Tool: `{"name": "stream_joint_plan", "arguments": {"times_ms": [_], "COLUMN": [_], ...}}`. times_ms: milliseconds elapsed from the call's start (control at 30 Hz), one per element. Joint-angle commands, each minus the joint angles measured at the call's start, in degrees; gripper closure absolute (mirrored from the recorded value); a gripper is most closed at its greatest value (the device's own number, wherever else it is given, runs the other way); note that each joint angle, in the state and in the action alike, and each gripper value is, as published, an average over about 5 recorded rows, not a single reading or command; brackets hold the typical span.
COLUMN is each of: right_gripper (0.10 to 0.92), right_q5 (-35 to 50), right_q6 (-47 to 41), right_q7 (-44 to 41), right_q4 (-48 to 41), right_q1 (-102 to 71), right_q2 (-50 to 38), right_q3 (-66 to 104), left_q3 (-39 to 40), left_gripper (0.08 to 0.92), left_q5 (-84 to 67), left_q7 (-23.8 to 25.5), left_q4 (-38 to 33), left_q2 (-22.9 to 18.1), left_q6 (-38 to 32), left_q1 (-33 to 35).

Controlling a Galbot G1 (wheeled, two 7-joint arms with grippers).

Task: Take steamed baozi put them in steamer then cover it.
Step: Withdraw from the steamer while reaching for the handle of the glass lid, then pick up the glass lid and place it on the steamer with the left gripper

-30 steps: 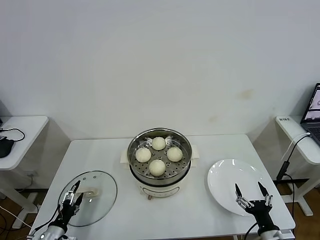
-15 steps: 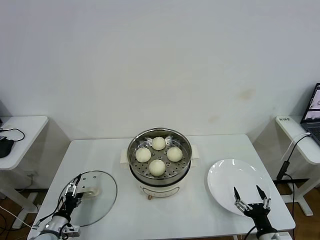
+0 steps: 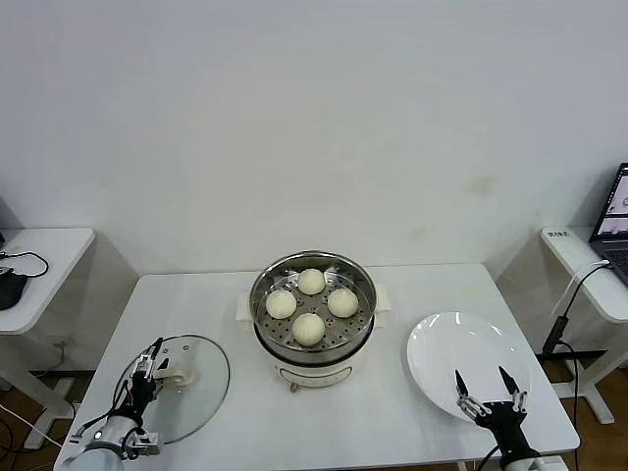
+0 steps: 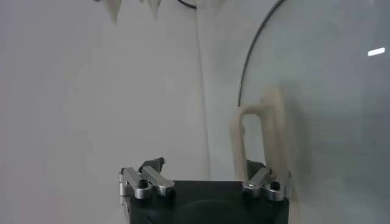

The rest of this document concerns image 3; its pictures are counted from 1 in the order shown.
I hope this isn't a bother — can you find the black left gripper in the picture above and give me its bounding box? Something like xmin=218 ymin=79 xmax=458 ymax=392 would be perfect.
xmin=122 ymin=337 xmax=171 ymax=418

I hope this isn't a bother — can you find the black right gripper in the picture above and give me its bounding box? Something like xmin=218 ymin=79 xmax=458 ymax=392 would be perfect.
xmin=453 ymin=365 xmax=539 ymax=460

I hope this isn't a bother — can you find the round glass lid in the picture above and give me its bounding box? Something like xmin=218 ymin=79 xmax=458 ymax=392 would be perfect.
xmin=112 ymin=334 xmax=232 ymax=445

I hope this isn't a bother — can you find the white steamed baozi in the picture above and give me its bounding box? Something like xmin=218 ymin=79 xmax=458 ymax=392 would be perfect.
xmin=297 ymin=267 xmax=326 ymax=294
xmin=265 ymin=288 xmax=298 ymax=319
xmin=327 ymin=288 xmax=358 ymax=318
xmin=291 ymin=312 xmax=326 ymax=346

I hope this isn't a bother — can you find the stainless steel steamer basket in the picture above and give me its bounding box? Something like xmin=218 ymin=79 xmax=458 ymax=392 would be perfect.
xmin=236 ymin=249 xmax=394 ymax=352

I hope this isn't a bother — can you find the large white plate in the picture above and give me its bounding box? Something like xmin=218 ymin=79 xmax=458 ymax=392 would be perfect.
xmin=405 ymin=310 xmax=533 ymax=424

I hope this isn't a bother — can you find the black flat bar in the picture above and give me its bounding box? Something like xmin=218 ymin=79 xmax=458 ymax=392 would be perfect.
xmin=537 ymin=348 xmax=609 ymax=362

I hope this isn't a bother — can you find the white side table with pouch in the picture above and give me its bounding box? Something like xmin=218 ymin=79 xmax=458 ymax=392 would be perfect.
xmin=0 ymin=226 xmax=98 ymax=448

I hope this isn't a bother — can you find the cream electric cooker base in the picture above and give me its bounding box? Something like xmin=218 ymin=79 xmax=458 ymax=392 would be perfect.
xmin=254 ymin=321 xmax=377 ymax=394

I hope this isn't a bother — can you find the open grey laptop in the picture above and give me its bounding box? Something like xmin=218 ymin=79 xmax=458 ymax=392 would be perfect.
xmin=590 ymin=161 xmax=628 ymax=285

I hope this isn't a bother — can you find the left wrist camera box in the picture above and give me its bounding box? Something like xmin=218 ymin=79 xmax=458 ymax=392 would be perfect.
xmin=128 ymin=430 xmax=163 ymax=456

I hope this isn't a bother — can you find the black power cable with adapter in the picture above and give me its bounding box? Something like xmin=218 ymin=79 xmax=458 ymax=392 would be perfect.
xmin=548 ymin=263 xmax=612 ymax=426

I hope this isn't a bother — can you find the white laptop cable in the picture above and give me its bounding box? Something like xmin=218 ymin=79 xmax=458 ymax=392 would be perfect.
xmin=551 ymin=262 xmax=612 ymax=316

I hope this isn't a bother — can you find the thin black looped cable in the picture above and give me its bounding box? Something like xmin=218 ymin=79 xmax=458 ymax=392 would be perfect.
xmin=0 ymin=249 xmax=51 ymax=279

